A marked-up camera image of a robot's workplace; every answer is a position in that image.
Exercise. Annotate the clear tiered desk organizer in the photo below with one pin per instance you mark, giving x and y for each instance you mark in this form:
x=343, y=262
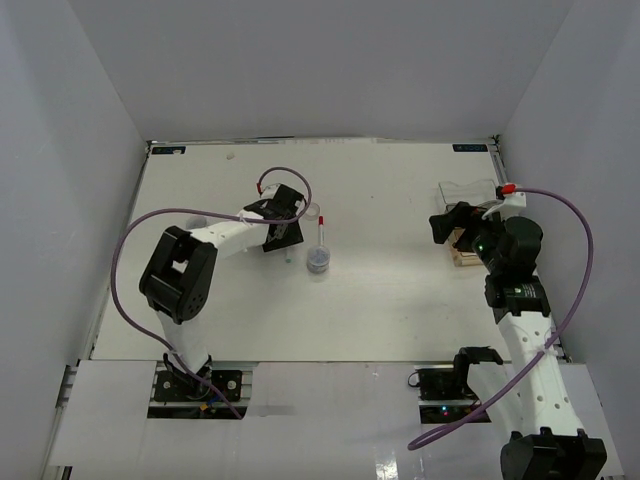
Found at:
x=480, y=193

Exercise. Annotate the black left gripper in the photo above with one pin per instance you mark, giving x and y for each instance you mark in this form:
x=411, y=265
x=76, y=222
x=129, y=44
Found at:
x=293, y=237

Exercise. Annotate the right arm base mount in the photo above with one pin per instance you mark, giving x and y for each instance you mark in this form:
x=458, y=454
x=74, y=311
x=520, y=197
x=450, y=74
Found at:
x=441, y=399

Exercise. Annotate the red capped white marker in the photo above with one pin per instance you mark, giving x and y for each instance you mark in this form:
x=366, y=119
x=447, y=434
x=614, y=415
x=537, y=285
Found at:
x=321, y=235

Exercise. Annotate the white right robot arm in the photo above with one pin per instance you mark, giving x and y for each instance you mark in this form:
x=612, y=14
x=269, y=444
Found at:
x=545, y=439

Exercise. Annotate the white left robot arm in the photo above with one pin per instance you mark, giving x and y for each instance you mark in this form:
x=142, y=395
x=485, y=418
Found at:
x=176, y=282

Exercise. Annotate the clear cup of paperclips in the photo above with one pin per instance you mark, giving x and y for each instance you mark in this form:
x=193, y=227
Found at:
x=318, y=259

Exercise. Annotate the small clear tape roll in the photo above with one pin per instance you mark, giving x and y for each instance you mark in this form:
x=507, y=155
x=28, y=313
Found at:
x=312, y=212

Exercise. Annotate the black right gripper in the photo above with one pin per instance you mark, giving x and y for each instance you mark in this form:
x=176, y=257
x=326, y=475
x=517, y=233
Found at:
x=462, y=214

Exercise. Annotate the blue label sticker right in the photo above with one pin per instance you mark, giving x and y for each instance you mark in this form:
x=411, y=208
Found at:
x=469, y=148

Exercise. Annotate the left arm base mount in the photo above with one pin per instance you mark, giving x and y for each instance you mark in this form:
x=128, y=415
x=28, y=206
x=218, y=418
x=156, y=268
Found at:
x=176, y=398

